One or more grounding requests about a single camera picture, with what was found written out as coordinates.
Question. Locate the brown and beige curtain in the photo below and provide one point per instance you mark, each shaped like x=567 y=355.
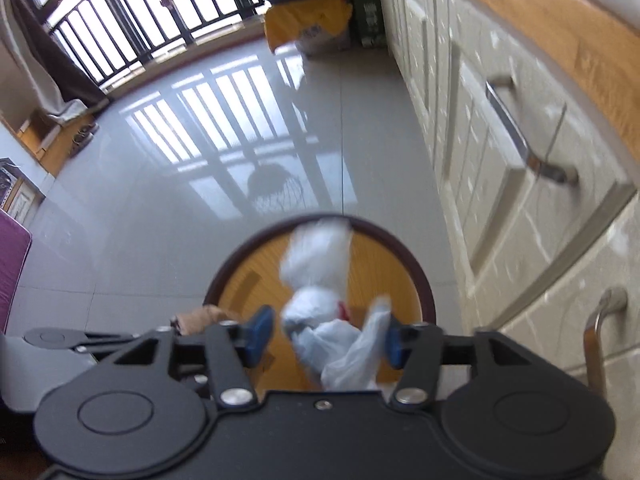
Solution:
x=60 y=70

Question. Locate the black window frame with railing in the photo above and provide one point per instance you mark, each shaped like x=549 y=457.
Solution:
x=181 y=17

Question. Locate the wooden step platform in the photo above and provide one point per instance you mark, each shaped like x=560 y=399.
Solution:
x=45 y=140

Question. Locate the yellow cloth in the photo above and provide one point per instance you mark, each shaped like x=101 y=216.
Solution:
x=295 y=17

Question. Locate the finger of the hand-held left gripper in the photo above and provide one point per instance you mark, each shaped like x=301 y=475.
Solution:
x=60 y=338

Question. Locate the wooden framed panel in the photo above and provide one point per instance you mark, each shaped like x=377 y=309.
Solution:
x=17 y=197

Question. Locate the purple mat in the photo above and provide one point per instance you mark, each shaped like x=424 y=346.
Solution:
x=10 y=270

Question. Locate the white plastic bag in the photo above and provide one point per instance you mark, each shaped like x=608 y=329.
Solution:
x=320 y=260

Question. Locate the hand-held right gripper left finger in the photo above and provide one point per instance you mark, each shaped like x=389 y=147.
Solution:
x=257 y=334

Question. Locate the white drawer cabinet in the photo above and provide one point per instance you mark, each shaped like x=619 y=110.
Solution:
x=500 y=200

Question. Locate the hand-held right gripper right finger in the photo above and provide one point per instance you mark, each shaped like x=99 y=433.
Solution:
x=395 y=346

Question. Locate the round wooden bin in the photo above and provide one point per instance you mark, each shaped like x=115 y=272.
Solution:
x=390 y=280

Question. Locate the brown paper scrap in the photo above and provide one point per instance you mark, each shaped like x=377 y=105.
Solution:
x=200 y=320

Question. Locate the white sack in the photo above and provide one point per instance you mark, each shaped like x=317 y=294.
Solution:
x=322 y=40

